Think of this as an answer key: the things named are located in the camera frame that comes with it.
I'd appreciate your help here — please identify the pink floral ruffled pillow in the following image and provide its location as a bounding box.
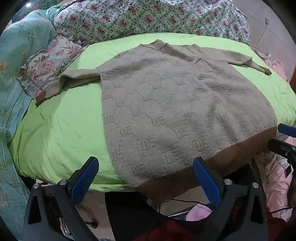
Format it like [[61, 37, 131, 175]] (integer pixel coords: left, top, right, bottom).
[[15, 35, 89, 100]]

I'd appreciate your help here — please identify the beige knit sweater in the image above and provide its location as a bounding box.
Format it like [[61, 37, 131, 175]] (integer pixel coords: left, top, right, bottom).
[[35, 39, 278, 201]]

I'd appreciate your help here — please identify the light green blanket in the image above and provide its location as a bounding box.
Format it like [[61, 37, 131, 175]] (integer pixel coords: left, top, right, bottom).
[[9, 32, 296, 193]]

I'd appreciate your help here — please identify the pink printed bed sheet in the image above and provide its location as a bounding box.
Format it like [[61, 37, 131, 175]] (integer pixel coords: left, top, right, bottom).
[[254, 52, 296, 223]]

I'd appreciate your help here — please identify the dark cloth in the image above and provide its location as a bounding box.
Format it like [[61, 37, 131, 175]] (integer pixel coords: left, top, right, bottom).
[[105, 192, 167, 241]]

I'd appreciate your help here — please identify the black cable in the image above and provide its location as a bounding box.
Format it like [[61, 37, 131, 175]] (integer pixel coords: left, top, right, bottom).
[[159, 197, 208, 212]]

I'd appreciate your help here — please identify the small pink cloth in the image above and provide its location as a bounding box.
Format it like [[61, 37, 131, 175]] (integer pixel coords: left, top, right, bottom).
[[186, 204, 213, 220]]

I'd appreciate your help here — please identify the white quilt with red flowers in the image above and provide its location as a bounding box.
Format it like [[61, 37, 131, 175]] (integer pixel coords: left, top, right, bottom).
[[52, 0, 251, 47]]

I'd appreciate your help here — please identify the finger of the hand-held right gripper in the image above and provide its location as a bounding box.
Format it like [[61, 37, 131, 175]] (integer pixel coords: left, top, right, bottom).
[[277, 123, 296, 138], [268, 138, 296, 163]]

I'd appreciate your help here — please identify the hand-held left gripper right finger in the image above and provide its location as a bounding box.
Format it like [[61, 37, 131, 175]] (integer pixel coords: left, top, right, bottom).
[[192, 157, 270, 241]]

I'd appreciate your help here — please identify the teal floral quilt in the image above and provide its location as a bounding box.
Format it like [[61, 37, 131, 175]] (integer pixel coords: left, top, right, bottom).
[[0, 6, 58, 239]]

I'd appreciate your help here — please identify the person's dark red sweater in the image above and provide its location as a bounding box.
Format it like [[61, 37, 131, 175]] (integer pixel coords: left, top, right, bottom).
[[139, 206, 287, 241]]

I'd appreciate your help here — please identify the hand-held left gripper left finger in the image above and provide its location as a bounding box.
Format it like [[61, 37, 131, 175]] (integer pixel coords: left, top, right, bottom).
[[23, 156, 100, 241]]

